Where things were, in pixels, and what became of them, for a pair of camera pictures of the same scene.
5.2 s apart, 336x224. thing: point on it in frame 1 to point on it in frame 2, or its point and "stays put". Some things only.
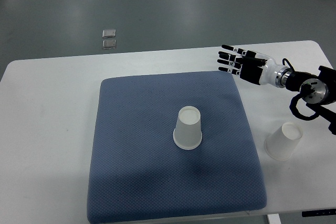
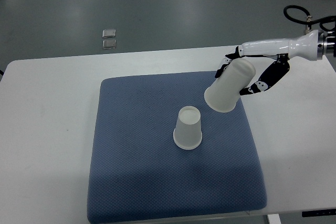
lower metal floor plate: x=109 y=44 stays put
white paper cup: x=187 y=135 stays put
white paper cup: x=281 y=145 to x=222 y=95
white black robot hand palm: x=262 y=75 to x=304 y=45
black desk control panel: x=321 y=212 stays put
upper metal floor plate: x=107 y=33 stays put
